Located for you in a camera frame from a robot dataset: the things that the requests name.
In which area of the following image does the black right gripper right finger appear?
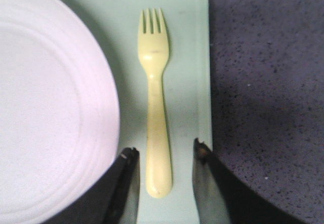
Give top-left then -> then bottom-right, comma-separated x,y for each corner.
192,139 -> 301,223

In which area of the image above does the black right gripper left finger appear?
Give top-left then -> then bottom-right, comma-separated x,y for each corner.
45,148 -> 139,223

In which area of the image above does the white round plate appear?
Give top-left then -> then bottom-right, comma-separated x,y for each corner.
1,0 -> 119,223

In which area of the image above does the yellow plastic fork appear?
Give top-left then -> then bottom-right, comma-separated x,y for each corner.
138,9 -> 172,198

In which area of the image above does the green plastic tray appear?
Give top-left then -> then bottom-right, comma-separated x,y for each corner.
62,0 -> 211,223

